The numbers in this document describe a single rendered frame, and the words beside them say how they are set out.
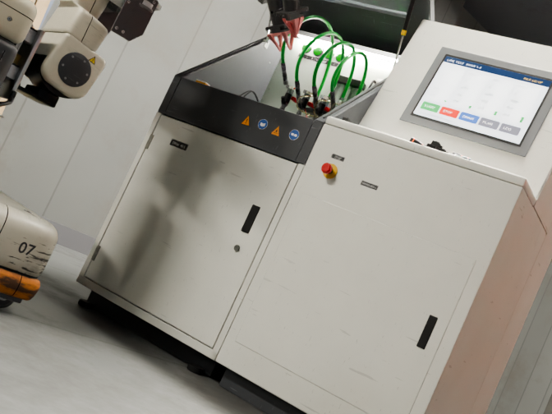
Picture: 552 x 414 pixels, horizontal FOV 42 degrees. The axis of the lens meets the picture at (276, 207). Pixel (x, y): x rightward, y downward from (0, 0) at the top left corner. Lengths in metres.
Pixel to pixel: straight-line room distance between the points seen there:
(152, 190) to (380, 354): 1.08
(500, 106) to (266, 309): 1.07
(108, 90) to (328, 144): 2.45
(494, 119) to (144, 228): 1.31
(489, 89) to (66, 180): 2.80
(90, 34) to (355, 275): 1.10
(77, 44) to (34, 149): 2.27
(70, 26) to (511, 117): 1.47
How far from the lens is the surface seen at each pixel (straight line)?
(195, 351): 2.60
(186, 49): 4.91
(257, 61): 3.23
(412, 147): 2.36
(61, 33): 2.36
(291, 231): 2.42
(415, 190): 2.31
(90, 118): 4.65
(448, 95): 2.71
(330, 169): 2.38
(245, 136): 2.62
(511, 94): 2.68
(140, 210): 2.77
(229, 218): 2.54
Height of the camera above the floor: 0.44
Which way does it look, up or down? 4 degrees up
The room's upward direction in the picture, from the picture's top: 25 degrees clockwise
